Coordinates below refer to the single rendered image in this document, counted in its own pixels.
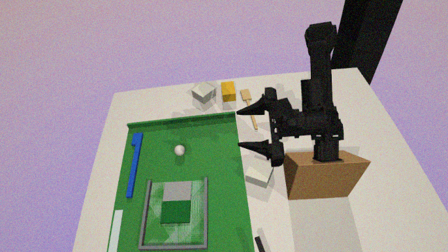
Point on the green flat mat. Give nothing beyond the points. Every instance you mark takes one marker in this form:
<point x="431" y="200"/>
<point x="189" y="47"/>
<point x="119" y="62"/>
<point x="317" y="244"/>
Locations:
<point x="212" y="151"/>

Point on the white golf ball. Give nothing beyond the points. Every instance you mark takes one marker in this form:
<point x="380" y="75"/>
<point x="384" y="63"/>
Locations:
<point x="179" y="150"/>

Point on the white flat strip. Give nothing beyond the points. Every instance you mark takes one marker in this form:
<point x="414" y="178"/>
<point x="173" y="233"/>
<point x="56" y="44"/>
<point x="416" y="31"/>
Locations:
<point x="114" y="238"/>

